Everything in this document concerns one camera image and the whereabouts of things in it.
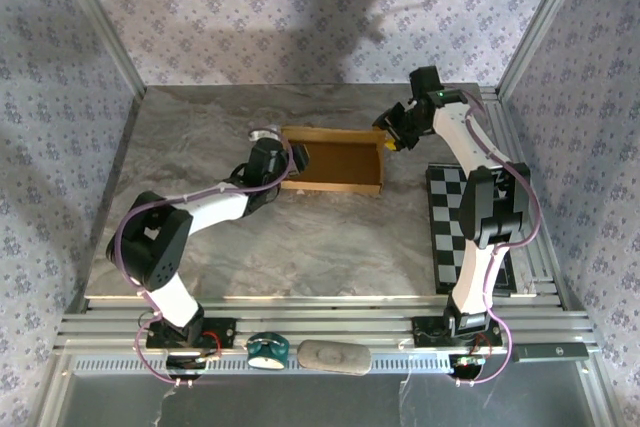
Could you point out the brown cardboard box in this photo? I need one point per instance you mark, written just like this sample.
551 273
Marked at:
340 164

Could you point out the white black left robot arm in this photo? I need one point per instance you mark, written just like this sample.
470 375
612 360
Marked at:
215 207

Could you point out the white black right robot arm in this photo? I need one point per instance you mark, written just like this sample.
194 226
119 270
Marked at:
460 132

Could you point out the black white checkerboard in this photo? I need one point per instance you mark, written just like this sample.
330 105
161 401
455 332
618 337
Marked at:
445 207

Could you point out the aluminium extrusion base rails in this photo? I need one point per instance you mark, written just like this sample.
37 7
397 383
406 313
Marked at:
325 317

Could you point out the teal tape dispenser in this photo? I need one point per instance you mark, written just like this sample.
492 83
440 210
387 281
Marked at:
267 349

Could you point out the grey oval stone pad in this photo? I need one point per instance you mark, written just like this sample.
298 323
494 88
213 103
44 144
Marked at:
332 357

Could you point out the black rectangular device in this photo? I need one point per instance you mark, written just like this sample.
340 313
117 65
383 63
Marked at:
550 352

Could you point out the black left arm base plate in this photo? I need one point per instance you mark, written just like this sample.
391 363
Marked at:
222 334

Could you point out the aluminium side rail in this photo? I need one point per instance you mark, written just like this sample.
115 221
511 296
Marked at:
542 267

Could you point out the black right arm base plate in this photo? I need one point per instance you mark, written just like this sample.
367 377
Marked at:
425 334

